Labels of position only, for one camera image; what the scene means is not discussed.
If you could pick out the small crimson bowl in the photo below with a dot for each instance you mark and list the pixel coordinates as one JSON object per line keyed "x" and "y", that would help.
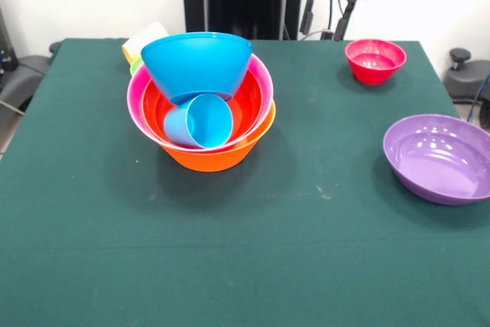
{"x": 375, "y": 61}

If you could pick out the medium blue bowl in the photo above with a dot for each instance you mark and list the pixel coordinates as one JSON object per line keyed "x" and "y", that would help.
{"x": 195, "y": 63}

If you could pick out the yellow cup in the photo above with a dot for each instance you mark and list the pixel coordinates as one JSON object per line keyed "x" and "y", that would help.
{"x": 141, "y": 38}

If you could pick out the large orange bowl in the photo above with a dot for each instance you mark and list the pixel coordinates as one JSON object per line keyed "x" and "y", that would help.
{"x": 214, "y": 160}

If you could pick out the dark green tablecloth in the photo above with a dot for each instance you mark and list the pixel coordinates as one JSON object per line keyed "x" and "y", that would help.
{"x": 245, "y": 265}

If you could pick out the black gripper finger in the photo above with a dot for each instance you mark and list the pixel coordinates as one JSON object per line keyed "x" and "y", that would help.
{"x": 307, "y": 22}
{"x": 342, "y": 28}

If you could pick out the purple bowl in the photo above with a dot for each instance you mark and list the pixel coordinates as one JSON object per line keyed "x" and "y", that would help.
{"x": 440, "y": 158}

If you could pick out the large pink bowl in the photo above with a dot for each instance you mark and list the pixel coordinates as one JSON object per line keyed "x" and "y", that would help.
{"x": 134, "y": 97}

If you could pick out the small green bowl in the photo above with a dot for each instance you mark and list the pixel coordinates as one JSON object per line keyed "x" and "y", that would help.
{"x": 135, "y": 66}

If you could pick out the black equipment box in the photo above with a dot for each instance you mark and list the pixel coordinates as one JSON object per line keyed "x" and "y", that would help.
{"x": 5, "y": 51}

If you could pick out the blue cup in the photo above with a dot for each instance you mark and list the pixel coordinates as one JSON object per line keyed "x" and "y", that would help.
{"x": 208, "y": 122}

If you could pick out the red-orange bowl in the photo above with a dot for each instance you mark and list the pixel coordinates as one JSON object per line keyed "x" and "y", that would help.
{"x": 249, "y": 101}

